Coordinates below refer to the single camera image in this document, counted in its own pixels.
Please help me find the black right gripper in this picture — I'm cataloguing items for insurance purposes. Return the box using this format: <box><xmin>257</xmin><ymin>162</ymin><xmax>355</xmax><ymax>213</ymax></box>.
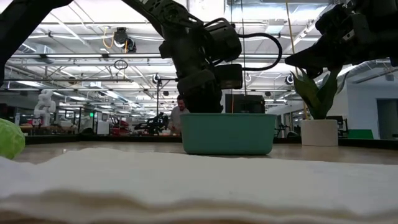
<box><xmin>284</xmin><ymin>12</ymin><xmax>386</xmax><ymax>78</ymax></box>

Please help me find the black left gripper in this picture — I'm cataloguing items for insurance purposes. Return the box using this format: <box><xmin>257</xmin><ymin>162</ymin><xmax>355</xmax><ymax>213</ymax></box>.
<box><xmin>177</xmin><ymin>70</ymin><xmax>223</xmax><ymax>114</ymax></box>

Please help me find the teal plastic tupperware container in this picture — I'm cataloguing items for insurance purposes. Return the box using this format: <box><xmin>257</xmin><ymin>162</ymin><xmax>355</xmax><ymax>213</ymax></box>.
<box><xmin>180</xmin><ymin>112</ymin><xmax>278</xmax><ymax>156</ymax></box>

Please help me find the green toy cabbage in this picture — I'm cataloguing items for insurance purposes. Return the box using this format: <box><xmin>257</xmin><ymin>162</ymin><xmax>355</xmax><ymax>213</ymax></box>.
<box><xmin>0</xmin><ymin>118</ymin><xmax>26</xmax><ymax>161</ymax></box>

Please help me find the person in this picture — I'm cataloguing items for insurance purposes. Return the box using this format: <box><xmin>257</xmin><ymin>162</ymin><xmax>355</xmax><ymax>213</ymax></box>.
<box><xmin>167</xmin><ymin>94</ymin><xmax>191</xmax><ymax>136</ymax></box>

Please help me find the black monitor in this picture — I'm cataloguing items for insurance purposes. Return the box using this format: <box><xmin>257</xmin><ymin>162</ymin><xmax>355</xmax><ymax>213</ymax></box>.
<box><xmin>224</xmin><ymin>93</ymin><xmax>266</xmax><ymax>114</ymax></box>

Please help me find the snake plant in white pot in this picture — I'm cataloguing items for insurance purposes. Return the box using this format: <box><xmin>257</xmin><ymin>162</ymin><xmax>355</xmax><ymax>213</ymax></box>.
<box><xmin>290</xmin><ymin>66</ymin><xmax>349</xmax><ymax>147</ymax></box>

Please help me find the green panel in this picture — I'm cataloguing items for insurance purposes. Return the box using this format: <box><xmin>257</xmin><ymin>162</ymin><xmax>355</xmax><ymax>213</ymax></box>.
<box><xmin>347</xmin><ymin>129</ymin><xmax>374</xmax><ymax>140</ymax></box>

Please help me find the white paper towel stack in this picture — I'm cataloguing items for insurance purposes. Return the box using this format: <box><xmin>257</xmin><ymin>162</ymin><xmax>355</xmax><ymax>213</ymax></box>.
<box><xmin>0</xmin><ymin>147</ymin><xmax>398</xmax><ymax>224</ymax></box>

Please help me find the white robot figure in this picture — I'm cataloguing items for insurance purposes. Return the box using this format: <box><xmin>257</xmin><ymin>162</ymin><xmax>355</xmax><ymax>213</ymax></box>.
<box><xmin>33</xmin><ymin>89</ymin><xmax>57</xmax><ymax>127</ymax></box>

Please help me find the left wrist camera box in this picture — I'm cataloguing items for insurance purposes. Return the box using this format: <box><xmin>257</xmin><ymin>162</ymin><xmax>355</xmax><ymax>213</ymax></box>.
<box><xmin>213</xmin><ymin>63</ymin><xmax>244</xmax><ymax>91</ymax></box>

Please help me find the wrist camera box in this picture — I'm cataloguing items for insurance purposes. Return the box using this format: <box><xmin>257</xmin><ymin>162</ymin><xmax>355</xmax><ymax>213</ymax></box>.
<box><xmin>213</xmin><ymin>63</ymin><xmax>244</xmax><ymax>91</ymax></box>
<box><xmin>315</xmin><ymin>1</ymin><xmax>358</xmax><ymax>35</ymax></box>

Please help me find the yellow cable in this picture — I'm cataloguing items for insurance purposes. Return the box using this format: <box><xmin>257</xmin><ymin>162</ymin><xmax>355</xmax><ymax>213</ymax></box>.
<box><xmin>285</xmin><ymin>0</ymin><xmax>309</xmax><ymax>121</ymax></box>

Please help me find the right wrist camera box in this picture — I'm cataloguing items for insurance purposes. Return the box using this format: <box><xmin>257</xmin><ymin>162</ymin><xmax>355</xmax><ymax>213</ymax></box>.
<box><xmin>315</xmin><ymin>1</ymin><xmax>358</xmax><ymax>35</ymax></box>

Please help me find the black ceiling cable reel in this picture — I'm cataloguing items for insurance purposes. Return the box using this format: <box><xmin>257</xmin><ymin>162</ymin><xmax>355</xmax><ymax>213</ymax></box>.
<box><xmin>112</xmin><ymin>26</ymin><xmax>137</xmax><ymax>54</ymax></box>

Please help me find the black aluminium table frame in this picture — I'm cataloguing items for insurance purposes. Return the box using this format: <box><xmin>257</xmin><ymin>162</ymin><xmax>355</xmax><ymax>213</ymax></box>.
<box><xmin>24</xmin><ymin>134</ymin><xmax>398</xmax><ymax>149</ymax></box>

